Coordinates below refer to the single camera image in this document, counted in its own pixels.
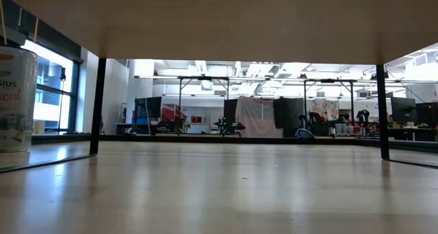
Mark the black computer monitor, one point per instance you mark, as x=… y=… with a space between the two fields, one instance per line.
x=403 y=111
x=427 y=114
x=148 y=107

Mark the black tripod stand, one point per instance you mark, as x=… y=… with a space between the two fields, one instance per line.
x=63 y=75

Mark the black device with green lights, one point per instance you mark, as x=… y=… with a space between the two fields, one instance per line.
x=227 y=126

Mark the red white banner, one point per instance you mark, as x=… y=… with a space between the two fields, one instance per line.
x=169 y=113

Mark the wooden shelf with black legs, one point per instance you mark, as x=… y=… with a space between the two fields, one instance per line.
x=219 y=22

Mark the white Celsius slim can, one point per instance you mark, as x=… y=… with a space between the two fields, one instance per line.
x=17 y=107

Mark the small black panel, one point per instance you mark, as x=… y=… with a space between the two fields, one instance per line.
x=230 y=109

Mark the pale hanging cloth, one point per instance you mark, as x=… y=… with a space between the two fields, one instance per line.
x=260 y=117

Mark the small background wooden shelf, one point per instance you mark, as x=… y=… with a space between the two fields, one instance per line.
x=196 y=124

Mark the window with dark frame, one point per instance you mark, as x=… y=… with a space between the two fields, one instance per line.
x=51 y=104

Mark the dark background desk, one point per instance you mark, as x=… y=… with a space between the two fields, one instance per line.
x=410 y=133

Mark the black metal gantry frame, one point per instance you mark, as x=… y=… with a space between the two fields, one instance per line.
x=180 y=90
x=305 y=100

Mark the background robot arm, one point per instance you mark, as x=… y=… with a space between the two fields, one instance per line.
x=316 y=119
x=176 y=124

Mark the blue grey dome object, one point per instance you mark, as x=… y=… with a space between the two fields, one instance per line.
x=304 y=134

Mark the large black panel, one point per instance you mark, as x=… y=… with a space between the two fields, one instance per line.
x=289 y=114

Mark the black aluminium table frame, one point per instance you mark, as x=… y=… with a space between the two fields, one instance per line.
x=164 y=138

